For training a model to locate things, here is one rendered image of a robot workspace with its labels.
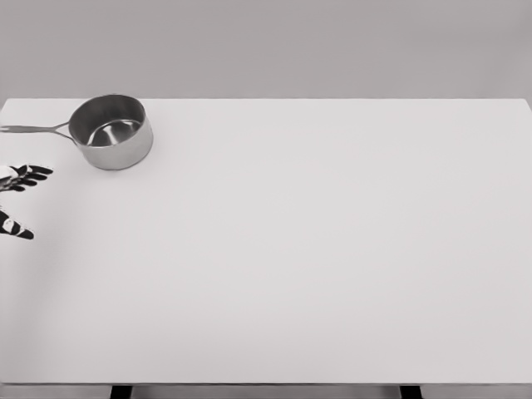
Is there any steel pot with long handle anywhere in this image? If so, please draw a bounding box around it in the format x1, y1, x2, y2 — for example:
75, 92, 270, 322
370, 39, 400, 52
0, 94, 155, 171

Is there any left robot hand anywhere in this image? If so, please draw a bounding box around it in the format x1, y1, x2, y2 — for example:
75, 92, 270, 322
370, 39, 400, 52
0, 164, 54, 241

